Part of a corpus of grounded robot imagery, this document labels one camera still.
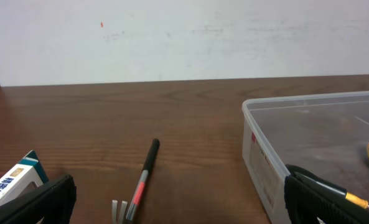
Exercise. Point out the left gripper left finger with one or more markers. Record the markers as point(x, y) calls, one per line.
point(51, 203)

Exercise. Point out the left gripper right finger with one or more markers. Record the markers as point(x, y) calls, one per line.
point(305, 205)

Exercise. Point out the black slim screwdriver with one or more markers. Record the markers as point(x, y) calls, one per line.
point(324, 186)

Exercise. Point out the clear plastic container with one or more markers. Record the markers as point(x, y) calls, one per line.
point(325, 134)

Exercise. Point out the white and blue box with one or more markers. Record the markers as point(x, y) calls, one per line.
point(26, 175)

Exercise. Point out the small black claw hammer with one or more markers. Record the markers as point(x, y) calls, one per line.
point(125, 212)

